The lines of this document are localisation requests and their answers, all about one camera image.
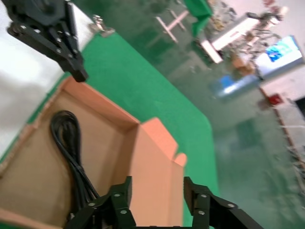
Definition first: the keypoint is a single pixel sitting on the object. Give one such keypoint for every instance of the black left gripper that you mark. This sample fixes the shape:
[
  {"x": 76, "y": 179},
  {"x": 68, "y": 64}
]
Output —
[{"x": 35, "y": 10}]

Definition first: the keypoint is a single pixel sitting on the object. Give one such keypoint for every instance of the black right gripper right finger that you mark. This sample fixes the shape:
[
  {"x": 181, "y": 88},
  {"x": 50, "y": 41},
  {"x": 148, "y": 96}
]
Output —
[{"x": 214, "y": 214}]

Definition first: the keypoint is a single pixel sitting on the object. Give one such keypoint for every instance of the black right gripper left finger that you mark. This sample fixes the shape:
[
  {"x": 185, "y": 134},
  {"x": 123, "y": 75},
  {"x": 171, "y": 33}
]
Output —
[{"x": 107, "y": 212}]

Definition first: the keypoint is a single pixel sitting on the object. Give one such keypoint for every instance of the open brown cardboard box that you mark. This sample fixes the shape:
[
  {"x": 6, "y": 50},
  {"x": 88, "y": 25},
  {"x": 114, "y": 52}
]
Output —
[{"x": 35, "y": 179}]

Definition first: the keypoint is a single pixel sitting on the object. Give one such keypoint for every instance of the small brown cardboard box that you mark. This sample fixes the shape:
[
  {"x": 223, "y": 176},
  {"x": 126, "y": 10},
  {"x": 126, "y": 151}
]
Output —
[{"x": 243, "y": 65}]

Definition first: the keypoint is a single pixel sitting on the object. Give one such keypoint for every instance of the silver metal table clamp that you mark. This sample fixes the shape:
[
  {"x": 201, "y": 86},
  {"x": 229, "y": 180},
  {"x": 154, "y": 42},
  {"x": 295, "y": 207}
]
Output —
[{"x": 101, "y": 26}]

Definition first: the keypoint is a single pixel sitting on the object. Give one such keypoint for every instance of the green table cloth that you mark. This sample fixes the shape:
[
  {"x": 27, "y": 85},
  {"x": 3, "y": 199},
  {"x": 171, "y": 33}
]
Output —
[{"x": 143, "y": 90}]

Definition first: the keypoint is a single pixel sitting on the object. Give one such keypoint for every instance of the blue plastic crate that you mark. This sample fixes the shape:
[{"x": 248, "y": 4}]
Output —
[{"x": 228, "y": 83}]

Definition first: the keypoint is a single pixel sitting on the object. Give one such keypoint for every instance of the green covered background table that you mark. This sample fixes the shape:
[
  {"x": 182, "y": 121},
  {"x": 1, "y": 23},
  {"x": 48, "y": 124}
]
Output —
[{"x": 199, "y": 14}]

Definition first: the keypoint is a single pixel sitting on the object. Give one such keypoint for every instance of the long white workbench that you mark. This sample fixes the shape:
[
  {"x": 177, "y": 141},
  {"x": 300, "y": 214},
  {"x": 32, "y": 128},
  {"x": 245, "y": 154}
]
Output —
[{"x": 226, "y": 38}]

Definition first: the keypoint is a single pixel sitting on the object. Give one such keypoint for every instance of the blue display screen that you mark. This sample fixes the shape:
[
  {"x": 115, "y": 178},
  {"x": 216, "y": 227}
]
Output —
[{"x": 281, "y": 52}]

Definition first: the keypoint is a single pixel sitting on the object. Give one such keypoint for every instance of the white table frame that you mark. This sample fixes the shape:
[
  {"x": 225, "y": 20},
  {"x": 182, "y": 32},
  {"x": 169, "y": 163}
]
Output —
[{"x": 175, "y": 22}]

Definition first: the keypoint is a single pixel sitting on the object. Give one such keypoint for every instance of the red wall box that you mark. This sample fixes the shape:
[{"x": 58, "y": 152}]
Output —
[{"x": 276, "y": 99}]

